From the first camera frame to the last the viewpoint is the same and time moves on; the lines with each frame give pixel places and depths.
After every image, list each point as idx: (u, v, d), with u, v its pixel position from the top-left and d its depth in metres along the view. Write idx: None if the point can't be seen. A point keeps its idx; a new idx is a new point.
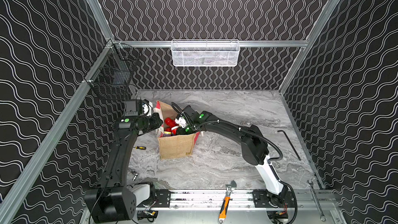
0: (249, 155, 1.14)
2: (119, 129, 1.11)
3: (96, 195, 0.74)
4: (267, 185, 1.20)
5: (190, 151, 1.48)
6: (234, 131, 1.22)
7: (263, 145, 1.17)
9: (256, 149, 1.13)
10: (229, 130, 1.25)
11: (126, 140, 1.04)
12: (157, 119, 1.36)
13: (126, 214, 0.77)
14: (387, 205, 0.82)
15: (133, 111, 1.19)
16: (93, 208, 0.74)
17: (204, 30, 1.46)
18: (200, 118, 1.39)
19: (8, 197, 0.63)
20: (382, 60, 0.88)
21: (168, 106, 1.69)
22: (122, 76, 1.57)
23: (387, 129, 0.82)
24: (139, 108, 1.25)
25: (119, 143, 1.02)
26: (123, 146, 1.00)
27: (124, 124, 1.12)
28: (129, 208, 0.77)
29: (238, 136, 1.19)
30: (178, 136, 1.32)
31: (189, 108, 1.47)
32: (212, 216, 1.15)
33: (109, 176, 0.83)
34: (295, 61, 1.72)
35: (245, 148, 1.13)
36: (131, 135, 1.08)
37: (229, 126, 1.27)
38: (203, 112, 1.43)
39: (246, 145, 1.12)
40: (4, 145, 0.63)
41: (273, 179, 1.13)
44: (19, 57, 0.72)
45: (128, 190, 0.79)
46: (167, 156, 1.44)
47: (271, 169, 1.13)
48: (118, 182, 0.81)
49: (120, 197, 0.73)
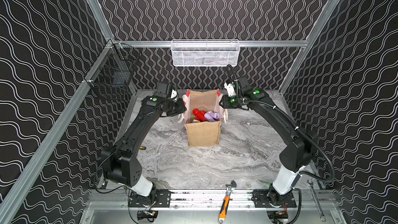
0: (288, 158, 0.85)
2: (145, 104, 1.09)
3: (109, 153, 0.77)
4: (274, 181, 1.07)
5: (216, 139, 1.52)
6: (286, 128, 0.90)
7: (309, 155, 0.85)
9: (303, 157, 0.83)
10: (280, 125, 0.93)
11: (148, 116, 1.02)
12: (182, 104, 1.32)
13: (129, 181, 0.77)
14: (387, 205, 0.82)
15: (163, 93, 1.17)
16: (104, 162, 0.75)
17: (204, 30, 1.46)
18: (253, 94, 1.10)
19: (8, 197, 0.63)
20: (382, 60, 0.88)
21: (197, 95, 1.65)
22: (122, 76, 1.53)
23: (387, 129, 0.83)
24: (168, 92, 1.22)
25: (141, 116, 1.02)
26: (143, 120, 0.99)
27: (150, 102, 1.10)
28: (132, 176, 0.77)
29: (290, 135, 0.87)
30: (204, 123, 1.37)
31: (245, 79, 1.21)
32: (212, 217, 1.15)
33: (125, 141, 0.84)
34: (295, 61, 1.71)
35: (293, 150, 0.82)
36: (154, 113, 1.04)
37: (284, 118, 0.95)
38: (259, 89, 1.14)
39: (296, 147, 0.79)
40: (4, 146, 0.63)
41: (288, 184, 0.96)
44: (19, 58, 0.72)
45: (136, 159, 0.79)
46: (195, 143, 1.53)
47: (295, 178, 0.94)
48: (131, 149, 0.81)
49: (127, 162, 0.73)
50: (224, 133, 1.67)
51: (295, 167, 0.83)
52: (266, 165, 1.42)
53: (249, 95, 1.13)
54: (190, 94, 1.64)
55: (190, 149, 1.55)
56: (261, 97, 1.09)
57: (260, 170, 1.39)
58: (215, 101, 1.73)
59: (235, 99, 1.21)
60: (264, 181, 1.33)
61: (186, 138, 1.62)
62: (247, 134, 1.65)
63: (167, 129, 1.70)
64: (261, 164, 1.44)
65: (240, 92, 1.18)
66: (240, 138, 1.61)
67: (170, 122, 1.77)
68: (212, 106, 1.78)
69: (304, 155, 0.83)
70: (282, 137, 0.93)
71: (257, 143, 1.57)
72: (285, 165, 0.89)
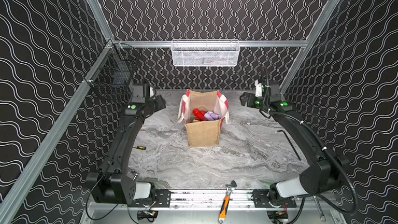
0: (310, 181, 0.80)
2: (125, 115, 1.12)
3: (96, 178, 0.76)
4: (280, 183, 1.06)
5: (216, 138, 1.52)
6: (312, 147, 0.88)
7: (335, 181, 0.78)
9: (326, 182, 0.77)
10: (306, 141, 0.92)
11: (130, 128, 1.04)
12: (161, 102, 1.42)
13: (124, 198, 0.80)
14: (387, 205, 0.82)
15: (141, 97, 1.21)
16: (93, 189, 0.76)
17: (204, 30, 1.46)
18: (281, 106, 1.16)
19: (8, 197, 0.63)
20: (382, 60, 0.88)
21: (197, 95, 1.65)
22: (122, 76, 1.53)
23: (387, 129, 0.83)
24: (145, 92, 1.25)
25: (123, 129, 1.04)
26: (126, 132, 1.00)
27: (129, 111, 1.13)
28: (127, 193, 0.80)
29: (315, 155, 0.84)
30: (203, 123, 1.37)
31: (276, 86, 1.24)
32: (212, 217, 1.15)
33: (111, 161, 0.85)
34: (295, 61, 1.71)
35: (315, 172, 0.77)
36: (136, 123, 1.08)
37: (310, 135, 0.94)
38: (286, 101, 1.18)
39: (320, 169, 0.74)
40: (4, 146, 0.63)
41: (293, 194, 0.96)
44: (19, 57, 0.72)
45: (127, 178, 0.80)
46: (195, 143, 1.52)
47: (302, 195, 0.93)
48: (118, 168, 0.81)
49: (118, 183, 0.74)
50: (224, 132, 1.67)
51: (316, 192, 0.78)
52: (266, 165, 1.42)
53: (276, 106, 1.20)
54: (190, 94, 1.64)
55: (190, 149, 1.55)
56: (287, 110, 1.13)
57: (260, 170, 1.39)
58: (215, 102, 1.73)
59: (260, 102, 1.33)
60: (264, 181, 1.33)
61: (186, 138, 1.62)
62: (247, 134, 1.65)
63: (167, 129, 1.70)
64: (261, 164, 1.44)
65: (268, 98, 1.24)
66: (240, 138, 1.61)
67: (170, 122, 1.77)
68: (212, 106, 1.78)
69: (328, 180, 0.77)
70: (308, 156, 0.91)
71: (256, 143, 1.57)
72: (306, 187, 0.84)
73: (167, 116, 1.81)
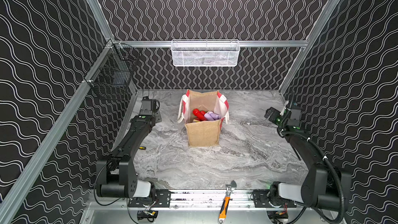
0: (309, 188, 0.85)
2: (135, 121, 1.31)
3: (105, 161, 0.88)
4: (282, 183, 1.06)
5: (216, 138, 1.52)
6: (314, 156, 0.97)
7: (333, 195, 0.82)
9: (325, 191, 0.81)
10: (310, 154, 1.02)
11: (139, 128, 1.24)
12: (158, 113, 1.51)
13: (126, 188, 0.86)
14: (387, 205, 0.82)
15: (148, 110, 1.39)
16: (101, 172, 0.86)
17: (204, 30, 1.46)
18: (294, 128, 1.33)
19: (8, 197, 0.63)
20: (382, 60, 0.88)
21: (197, 95, 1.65)
22: (122, 76, 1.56)
23: (387, 129, 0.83)
24: (153, 107, 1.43)
25: (133, 128, 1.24)
26: (136, 131, 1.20)
27: (140, 118, 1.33)
28: (130, 182, 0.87)
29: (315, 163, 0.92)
30: (203, 123, 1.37)
31: (295, 113, 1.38)
32: (212, 217, 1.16)
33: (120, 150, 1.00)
34: (295, 61, 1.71)
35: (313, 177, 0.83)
36: (144, 125, 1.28)
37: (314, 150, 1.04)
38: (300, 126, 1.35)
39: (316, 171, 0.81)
40: (4, 146, 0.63)
41: (292, 198, 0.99)
44: (19, 57, 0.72)
45: (132, 166, 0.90)
46: (195, 143, 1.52)
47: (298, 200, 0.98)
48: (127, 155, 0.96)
49: (126, 166, 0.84)
50: (224, 132, 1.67)
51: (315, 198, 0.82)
52: (266, 165, 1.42)
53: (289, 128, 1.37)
54: (190, 94, 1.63)
55: (190, 149, 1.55)
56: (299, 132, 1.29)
57: (260, 170, 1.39)
58: (214, 101, 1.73)
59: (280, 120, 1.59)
60: (264, 181, 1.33)
61: (186, 138, 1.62)
62: (247, 134, 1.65)
63: (167, 129, 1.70)
64: (261, 164, 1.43)
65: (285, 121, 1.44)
66: (240, 138, 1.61)
67: (170, 122, 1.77)
68: (212, 106, 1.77)
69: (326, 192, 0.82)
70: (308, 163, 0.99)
71: (256, 143, 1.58)
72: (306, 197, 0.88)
73: (167, 116, 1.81)
